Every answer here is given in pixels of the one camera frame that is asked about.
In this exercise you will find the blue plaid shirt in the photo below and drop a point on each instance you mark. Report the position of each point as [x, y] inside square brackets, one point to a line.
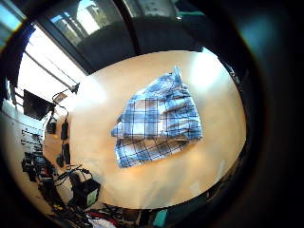
[158, 120]

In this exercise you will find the black power adapter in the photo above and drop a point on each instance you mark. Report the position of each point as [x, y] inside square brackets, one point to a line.
[64, 130]
[66, 153]

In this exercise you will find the black box with green label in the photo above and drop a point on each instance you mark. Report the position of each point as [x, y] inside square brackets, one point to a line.
[86, 192]

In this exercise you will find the teal box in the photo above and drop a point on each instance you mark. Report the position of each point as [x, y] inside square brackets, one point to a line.
[160, 218]

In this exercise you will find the black monitor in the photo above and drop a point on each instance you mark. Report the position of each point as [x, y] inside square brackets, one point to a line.
[35, 104]

